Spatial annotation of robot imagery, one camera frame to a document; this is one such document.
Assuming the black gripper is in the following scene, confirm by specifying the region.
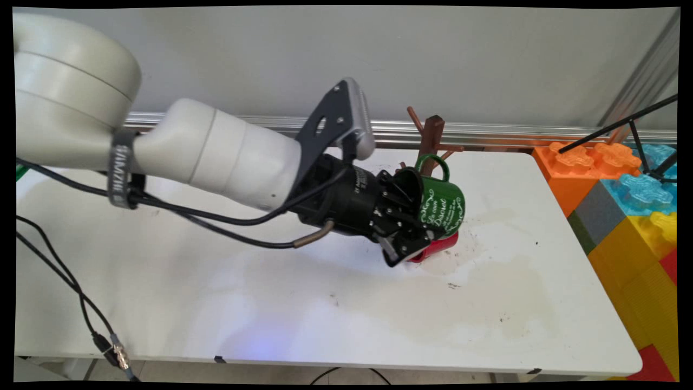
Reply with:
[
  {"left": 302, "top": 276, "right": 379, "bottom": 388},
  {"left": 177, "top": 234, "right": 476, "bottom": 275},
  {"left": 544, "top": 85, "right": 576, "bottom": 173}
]
[{"left": 290, "top": 154, "right": 435, "bottom": 268}]

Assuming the green enamel mug white print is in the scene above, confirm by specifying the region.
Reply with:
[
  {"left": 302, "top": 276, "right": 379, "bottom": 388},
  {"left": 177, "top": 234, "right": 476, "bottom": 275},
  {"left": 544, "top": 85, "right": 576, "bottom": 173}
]
[{"left": 413, "top": 153, "right": 466, "bottom": 240}]

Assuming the red enamel mug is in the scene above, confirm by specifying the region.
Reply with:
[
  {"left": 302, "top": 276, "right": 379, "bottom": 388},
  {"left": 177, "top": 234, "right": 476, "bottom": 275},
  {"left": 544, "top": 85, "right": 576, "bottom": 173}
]
[{"left": 409, "top": 232, "right": 460, "bottom": 264}]

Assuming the brown wooden mug tree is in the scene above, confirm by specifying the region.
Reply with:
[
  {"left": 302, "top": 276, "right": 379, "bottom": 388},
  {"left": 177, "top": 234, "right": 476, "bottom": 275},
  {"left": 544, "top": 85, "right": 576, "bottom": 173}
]
[{"left": 398, "top": 106, "right": 465, "bottom": 177}]

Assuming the orange giant building block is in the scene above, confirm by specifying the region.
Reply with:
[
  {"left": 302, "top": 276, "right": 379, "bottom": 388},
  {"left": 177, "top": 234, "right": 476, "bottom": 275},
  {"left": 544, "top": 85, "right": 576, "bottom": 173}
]
[{"left": 532, "top": 142, "right": 642, "bottom": 217}]

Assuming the grey giant building block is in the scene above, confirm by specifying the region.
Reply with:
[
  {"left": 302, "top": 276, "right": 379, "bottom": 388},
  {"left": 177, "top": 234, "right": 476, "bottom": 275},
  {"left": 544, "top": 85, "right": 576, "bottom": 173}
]
[{"left": 567, "top": 181, "right": 626, "bottom": 255}]

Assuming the yellow giant building block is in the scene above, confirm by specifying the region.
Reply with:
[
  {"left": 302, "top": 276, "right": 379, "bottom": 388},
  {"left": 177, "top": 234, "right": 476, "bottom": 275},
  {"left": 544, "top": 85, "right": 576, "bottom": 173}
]
[{"left": 587, "top": 211, "right": 679, "bottom": 380}]

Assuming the blue giant building block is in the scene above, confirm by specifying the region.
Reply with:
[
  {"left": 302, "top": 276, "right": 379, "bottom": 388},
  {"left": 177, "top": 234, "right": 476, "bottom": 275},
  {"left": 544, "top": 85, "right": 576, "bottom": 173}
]
[{"left": 600, "top": 144, "right": 677, "bottom": 217}]

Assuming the black tripod stand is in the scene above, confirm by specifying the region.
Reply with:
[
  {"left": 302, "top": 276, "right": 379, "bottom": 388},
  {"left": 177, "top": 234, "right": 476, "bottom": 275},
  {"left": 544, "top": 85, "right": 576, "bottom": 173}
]
[{"left": 558, "top": 95, "right": 678, "bottom": 184}]

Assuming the red giant building block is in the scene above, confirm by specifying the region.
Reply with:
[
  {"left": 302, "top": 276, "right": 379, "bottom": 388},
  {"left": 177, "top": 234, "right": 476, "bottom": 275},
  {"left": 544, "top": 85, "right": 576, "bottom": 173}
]
[
  {"left": 627, "top": 343, "right": 676, "bottom": 382},
  {"left": 659, "top": 248, "right": 678, "bottom": 286}
]

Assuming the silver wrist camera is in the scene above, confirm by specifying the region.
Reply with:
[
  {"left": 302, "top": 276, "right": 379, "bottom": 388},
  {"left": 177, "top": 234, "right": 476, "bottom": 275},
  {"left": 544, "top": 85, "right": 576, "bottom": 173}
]
[{"left": 336, "top": 77, "right": 376, "bottom": 161}]

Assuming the dark grey camera bracket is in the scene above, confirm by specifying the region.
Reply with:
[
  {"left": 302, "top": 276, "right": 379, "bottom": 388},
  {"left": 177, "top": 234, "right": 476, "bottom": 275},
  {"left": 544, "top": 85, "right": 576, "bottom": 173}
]
[{"left": 292, "top": 80, "right": 354, "bottom": 202}]

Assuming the aluminium rail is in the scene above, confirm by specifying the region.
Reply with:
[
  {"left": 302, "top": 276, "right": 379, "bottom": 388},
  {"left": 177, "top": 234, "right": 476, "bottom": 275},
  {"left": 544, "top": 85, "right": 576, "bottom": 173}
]
[{"left": 122, "top": 111, "right": 677, "bottom": 150}]

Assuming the black cable under table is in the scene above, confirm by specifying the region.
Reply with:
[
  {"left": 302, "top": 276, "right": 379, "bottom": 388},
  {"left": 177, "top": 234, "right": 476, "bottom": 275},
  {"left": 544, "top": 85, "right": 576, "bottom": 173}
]
[{"left": 310, "top": 367, "right": 391, "bottom": 385}]

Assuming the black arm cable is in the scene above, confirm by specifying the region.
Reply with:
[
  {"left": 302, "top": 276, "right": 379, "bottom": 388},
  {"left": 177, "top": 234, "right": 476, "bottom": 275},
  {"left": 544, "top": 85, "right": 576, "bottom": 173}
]
[{"left": 15, "top": 157, "right": 354, "bottom": 250}]

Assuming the black velcro cable strap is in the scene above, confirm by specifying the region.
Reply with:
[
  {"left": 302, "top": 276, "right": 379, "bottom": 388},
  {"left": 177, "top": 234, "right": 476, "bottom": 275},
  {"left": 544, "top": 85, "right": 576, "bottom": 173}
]
[{"left": 107, "top": 130, "right": 147, "bottom": 210}]

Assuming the black cable with metal connector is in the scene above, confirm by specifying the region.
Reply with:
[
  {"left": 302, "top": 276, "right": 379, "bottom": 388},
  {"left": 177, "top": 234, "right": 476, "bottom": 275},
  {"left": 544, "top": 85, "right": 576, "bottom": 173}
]
[{"left": 15, "top": 216, "right": 142, "bottom": 383}]

